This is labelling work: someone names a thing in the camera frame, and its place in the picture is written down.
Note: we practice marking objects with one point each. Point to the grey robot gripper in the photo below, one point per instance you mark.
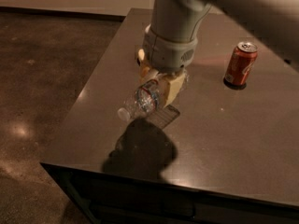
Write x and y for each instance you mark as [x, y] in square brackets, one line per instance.
[168, 55]

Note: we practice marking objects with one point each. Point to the clear plastic water bottle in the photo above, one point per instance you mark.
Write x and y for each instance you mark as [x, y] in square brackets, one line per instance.
[144, 100]

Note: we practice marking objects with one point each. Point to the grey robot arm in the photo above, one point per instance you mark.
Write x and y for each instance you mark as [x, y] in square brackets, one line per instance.
[171, 37]

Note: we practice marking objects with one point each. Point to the yellow sponge block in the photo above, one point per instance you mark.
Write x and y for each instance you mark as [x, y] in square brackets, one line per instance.
[140, 56]

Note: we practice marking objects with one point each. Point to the red soda can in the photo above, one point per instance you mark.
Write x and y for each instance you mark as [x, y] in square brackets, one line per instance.
[243, 57]

